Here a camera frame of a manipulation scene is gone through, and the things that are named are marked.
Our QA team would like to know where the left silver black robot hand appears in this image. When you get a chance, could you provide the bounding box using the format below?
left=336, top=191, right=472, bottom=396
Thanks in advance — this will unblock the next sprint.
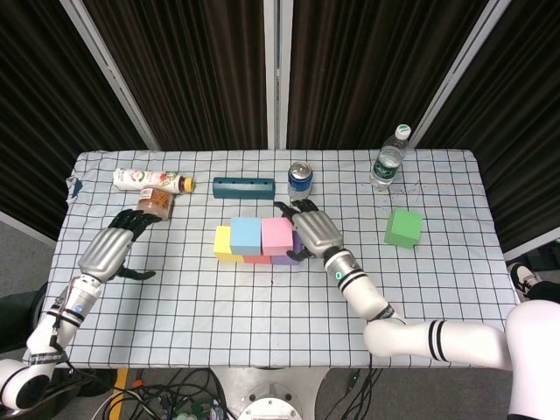
left=77, top=208, right=161, bottom=283

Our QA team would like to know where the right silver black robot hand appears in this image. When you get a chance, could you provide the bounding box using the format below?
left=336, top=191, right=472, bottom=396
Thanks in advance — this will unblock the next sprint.
left=274, top=199, right=345, bottom=266

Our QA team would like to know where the pink foam cube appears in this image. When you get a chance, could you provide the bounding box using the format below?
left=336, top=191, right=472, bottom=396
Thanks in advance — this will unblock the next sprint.
left=261, top=217, right=294, bottom=257

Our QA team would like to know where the purple foam cube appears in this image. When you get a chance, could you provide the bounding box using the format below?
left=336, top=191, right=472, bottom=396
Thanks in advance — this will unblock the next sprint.
left=270, top=230, right=307, bottom=266

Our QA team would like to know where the light blue foam cube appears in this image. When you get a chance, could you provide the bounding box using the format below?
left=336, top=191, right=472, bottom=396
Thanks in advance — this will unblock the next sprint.
left=228, top=215, right=263, bottom=256

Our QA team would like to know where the green foam cube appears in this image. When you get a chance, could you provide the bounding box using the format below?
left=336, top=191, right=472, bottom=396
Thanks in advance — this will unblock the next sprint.
left=383, top=208, right=424, bottom=249

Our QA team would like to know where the yellow foam cube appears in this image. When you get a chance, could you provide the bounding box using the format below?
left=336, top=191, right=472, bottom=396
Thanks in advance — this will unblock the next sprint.
left=213, top=225, right=245, bottom=263

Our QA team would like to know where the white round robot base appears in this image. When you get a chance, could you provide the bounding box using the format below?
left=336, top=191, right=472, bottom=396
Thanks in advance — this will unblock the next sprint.
left=209, top=366, right=333, bottom=420

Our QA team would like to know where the blue silver soda can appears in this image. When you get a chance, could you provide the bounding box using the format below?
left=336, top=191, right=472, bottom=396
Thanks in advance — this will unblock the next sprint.
left=287, top=161, right=314, bottom=201

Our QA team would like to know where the clear jar of brown snacks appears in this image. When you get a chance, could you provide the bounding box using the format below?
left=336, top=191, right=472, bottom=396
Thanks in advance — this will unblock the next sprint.
left=136, top=186, right=175, bottom=222

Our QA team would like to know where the dark teal fabric patch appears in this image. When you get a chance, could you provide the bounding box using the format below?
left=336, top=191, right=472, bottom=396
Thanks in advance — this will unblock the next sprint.
left=65, top=176, right=85, bottom=202

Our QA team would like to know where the white yellow-capped drink bottle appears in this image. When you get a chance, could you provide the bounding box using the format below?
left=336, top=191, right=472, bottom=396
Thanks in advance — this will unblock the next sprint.
left=113, top=168, right=196, bottom=194

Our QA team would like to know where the dark teal block with holes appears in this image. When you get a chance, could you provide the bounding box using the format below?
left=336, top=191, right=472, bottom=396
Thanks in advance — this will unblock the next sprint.
left=212, top=176, right=277, bottom=202

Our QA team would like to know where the clear green-label water bottle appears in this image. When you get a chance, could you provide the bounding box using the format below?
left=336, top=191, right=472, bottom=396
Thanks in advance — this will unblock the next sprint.
left=369, top=123, right=412, bottom=192

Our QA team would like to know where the black chair seat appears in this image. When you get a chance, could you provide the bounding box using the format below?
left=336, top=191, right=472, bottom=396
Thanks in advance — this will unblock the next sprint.
left=0, top=283, right=49, bottom=354

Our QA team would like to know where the white black-grid tablecloth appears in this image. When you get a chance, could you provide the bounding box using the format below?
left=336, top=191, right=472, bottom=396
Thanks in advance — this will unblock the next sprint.
left=37, top=148, right=526, bottom=371

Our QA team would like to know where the yellow floor tape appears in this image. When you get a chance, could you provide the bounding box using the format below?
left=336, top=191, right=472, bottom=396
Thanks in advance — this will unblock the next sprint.
left=112, top=367, right=130, bottom=412

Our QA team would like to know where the dark brown pleated curtain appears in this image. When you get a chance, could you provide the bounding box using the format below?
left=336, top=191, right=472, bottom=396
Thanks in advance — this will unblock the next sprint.
left=417, top=0, right=560, bottom=253
left=82, top=0, right=269, bottom=151
left=286, top=0, right=487, bottom=151
left=0, top=0, right=148, bottom=241

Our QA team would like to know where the black white sneaker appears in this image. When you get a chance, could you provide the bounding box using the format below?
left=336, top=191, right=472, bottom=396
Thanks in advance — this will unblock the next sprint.
left=507, top=261, right=543, bottom=304

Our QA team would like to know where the person's black trouser leg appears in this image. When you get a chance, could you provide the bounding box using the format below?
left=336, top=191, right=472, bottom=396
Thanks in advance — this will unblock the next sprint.
left=522, top=279, right=560, bottom=304

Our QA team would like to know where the grey metal partition rail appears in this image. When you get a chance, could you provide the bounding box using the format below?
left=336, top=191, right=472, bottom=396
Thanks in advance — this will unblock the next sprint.
left=502, top=237, right=560, bottom=262
left=0, top=209, right=58, bottom=247

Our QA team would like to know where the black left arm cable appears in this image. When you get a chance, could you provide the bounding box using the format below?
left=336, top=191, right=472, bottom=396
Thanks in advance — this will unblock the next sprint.
left=50, top=301, right=74, bottom=373

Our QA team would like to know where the white floor cable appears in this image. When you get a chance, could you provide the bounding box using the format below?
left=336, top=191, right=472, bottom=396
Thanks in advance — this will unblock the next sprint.
left=89, top=390, right=154, bottom=420

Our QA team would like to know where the black floor cable bundle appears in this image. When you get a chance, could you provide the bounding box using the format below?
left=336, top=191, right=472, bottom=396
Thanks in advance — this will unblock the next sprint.
left=126, top=367, right=233, bottom=420

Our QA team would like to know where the black cable with green light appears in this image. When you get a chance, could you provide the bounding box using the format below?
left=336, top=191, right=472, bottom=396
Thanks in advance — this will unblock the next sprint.
left=336, top=368, right=386, bottom=420

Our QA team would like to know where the grey metal partition post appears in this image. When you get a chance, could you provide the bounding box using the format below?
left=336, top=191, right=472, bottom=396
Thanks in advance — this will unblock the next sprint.
left=409, top=0, right=513, bottom=145
left=262, top=0, right=293, bottom=150
left=59, top=0, right=161, bottom=151

